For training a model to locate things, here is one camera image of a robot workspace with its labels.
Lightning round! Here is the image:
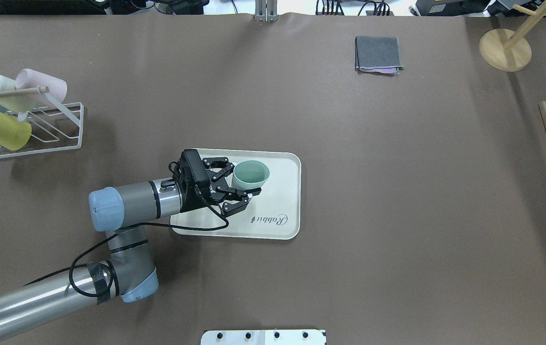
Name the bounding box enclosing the pink cup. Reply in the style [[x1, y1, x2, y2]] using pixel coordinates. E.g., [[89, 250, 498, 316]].
[[15, 69, 68, 107]]

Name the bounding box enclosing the cream white cup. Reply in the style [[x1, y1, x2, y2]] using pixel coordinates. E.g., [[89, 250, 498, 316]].
[[0, 75, 38, 113]]

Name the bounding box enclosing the aluminium frame post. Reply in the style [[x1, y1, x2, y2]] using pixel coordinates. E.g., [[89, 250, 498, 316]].
[[254, 0, 279, 23]]

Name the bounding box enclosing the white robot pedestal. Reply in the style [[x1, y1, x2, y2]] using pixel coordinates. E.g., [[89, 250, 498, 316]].
[[200, 328, 327, 345]]

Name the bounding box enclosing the wooden mug tree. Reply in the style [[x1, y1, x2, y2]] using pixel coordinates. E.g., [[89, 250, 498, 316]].
[[478, 1, 546, 72]]

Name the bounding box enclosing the yellow cup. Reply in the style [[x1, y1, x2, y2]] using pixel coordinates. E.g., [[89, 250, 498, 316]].
[[0, 112, 32, 151]]

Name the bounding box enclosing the green cup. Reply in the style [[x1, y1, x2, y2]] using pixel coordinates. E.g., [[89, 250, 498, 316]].
[[231, 160, 271, 190]]

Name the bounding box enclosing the white wire cup rack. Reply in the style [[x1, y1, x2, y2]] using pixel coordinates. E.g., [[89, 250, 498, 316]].
[[0, 86, 86, 160]]

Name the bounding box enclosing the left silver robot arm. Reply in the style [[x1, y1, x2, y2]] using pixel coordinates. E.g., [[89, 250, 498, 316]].
[[0, 149, 263, 341]]

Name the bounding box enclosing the grey folded cloth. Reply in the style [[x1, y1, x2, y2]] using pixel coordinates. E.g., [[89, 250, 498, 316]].
[[354, 35, 405, 75]]

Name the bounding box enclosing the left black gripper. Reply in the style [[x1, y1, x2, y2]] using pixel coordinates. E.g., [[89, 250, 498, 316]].
[[202, 157, 262, 216]]

